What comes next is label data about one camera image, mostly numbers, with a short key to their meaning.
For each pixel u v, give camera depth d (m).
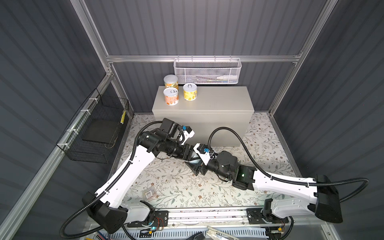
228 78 0.87
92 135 0.70
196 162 0.62
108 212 0.36
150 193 0.79
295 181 0.45
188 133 0.63
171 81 0.78
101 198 0.38
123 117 0.83
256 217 0.73
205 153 0.56
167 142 0.59
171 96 0.74
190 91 0.75
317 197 0.41
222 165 0.51
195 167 0.59
